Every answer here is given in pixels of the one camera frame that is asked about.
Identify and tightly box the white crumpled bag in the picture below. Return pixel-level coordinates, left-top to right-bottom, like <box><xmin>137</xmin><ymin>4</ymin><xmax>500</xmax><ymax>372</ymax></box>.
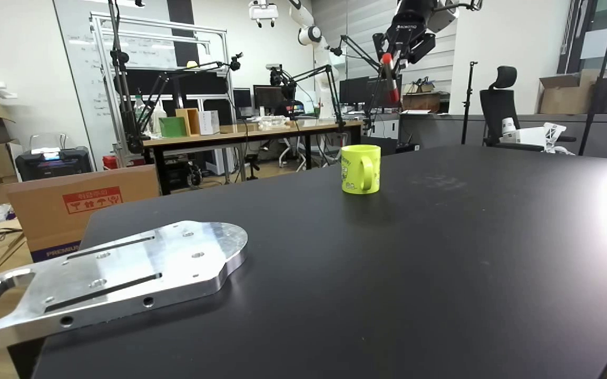
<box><xmin>519</xmin><ymin>123</ymin><xmax>570</xmax><ymax>156</ymax></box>

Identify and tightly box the red marker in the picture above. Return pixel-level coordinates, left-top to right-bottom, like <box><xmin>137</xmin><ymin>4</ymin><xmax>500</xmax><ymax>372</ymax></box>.
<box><xmin>382</xmin><ymin>52</ymin><xmax>394</xmax><ymax>80</ymax></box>

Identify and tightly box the aluminium mounting plate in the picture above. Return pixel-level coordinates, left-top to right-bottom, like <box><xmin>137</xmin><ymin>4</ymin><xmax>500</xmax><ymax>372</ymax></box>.
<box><xmin>0</xmin><ymin>221</ymin><xmax>249</xmax><ymax>346</ymax></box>

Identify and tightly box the cardboard box with red label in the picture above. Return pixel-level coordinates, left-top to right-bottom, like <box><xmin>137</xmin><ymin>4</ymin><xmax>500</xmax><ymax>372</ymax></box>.
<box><xmin>7</xmin><ymin>165</ymin><xmax>160</xmax><ymax>262</ymax></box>

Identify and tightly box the black tripod pole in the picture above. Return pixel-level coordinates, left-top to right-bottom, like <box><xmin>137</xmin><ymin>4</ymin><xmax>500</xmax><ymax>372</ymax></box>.
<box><xmin>461</xmin><ymin>61</ymin><xmax>479</xmax><ymax>145</ymax></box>

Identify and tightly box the wooden workbench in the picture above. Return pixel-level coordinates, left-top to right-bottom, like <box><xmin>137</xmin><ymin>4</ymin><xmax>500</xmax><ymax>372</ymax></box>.
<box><xmin>143</xmin><ymin>121</ymin><xmax>362</xmax><ymax>195</ymax></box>

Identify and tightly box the yellow-green mug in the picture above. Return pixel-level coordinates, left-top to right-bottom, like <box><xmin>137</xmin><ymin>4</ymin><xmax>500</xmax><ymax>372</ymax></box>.
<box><xmin>341</xmin><ymin>145</ymin><xmax>382</xmax><ymax>195</ymax></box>

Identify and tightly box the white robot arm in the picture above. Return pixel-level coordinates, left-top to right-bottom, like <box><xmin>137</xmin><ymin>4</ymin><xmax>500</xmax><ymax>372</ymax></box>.
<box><xmin>373</xmin><ymin>0</ymin><xmax>482</xmax><ymax>74</ymax></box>

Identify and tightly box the black printer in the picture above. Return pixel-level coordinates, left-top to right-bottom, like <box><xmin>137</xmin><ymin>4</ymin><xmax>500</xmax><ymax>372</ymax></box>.
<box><xmin>15</xmin><ymin>148</ymin><xmax>93</xmax><ymax>182</ymax></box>

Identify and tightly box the black office chair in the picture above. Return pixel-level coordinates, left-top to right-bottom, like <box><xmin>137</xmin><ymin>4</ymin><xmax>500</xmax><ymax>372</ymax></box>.
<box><xmin>480</xmin><ymin>66</ymin><xmax>519</xmax><ymax>145</ymax></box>

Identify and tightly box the cardboard box on cabinet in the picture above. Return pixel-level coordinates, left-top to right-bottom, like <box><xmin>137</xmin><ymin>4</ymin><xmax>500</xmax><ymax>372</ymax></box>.
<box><xmin>537</xmin><ymin>70</ymin><xmax>597</xmax><ymax>116</ymax></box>

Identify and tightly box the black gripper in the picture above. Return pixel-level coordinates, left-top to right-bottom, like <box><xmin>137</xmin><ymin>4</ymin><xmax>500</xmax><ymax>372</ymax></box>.
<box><xmin>373</xmin><ymin>0</ymin><xmax>437</xmax><ymax>79</ymax></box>

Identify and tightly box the black computer monitor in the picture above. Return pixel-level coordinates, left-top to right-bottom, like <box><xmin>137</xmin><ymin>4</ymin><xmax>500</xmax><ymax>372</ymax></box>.
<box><xmin>340</xmin><ymin>76</ymin><xmax>398</xmax><ymax>107</ymax></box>

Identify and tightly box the green box on bench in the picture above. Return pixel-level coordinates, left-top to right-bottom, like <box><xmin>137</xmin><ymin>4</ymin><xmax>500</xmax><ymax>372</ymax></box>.
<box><xmin>159</xmin><ymin>116</ymin><xmax>186</xmax><ymax>138</ymax></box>

